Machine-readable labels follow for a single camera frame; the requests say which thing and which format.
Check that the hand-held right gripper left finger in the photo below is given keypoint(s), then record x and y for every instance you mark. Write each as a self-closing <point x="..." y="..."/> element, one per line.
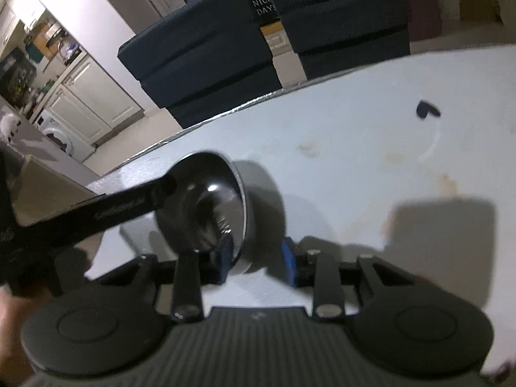
<point x="226" y="262"/>

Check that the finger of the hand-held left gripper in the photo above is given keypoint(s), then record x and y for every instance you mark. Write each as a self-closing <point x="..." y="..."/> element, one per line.
<point x="113" y="209"/>

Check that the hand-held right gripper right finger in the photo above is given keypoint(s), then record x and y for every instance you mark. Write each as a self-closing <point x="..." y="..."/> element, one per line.
<point x="289" y="262"/>

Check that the round steel bowl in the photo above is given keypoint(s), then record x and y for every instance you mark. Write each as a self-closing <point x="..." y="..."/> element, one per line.
<point x="209" y="209"/>

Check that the person's left hand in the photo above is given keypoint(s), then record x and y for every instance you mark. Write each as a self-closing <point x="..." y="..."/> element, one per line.
<point x="14" y="330"/>

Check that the cream thermos jug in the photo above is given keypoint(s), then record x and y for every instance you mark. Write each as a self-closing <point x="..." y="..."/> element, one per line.
<point x="44" y="193"/>

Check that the white washing machine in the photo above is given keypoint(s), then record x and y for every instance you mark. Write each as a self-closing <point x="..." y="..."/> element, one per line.
<point x="64" y="137"/>

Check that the white kitchen base cabinet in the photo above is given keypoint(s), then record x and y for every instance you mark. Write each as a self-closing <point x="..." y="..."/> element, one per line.
<point x="96" y="96"/>

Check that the dark blue chair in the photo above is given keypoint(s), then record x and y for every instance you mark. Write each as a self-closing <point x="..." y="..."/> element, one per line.
<point x="201" y="56"/>
<point x="342" y="20"/>

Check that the maroon chair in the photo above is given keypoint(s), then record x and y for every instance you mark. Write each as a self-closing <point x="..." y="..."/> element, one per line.
<point x="423" y="4"/>

